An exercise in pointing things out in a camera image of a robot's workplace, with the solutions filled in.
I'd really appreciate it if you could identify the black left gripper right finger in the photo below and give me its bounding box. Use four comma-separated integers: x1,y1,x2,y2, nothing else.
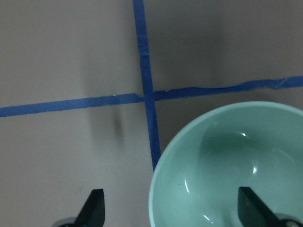
238,186,303,227

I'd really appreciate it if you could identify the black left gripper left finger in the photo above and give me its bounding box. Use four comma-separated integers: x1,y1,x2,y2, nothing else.
73,189,105,227

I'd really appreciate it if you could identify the green bowl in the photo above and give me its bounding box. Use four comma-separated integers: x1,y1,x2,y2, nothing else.
149,101,303,227

